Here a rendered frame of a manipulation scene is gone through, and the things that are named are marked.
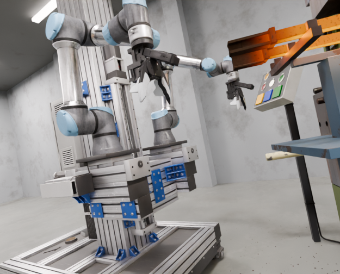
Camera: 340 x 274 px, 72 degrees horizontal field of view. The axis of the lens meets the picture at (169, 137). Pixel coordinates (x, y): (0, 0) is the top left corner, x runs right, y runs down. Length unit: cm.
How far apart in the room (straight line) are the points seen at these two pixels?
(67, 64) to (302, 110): 325
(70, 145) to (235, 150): 295
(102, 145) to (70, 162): 50
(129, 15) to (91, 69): 76
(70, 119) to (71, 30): 39
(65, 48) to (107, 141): 44
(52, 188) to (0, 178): 826
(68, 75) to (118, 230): 88
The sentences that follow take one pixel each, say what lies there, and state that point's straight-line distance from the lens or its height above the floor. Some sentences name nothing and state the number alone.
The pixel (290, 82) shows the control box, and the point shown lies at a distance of 164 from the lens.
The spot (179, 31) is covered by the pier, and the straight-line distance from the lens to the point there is 446.
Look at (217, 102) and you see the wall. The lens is 411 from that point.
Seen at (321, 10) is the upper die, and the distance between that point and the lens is 138.
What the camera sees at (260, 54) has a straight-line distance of 73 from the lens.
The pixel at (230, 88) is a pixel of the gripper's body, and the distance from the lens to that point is 157.
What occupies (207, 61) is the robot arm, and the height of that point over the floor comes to 125.
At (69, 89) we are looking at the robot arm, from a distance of 113.
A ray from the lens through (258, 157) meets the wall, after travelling 395.
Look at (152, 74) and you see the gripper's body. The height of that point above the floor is 102.
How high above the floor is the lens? 80
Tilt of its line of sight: 2 degrees up
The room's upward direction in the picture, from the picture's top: 11 degrees counter-clockwise
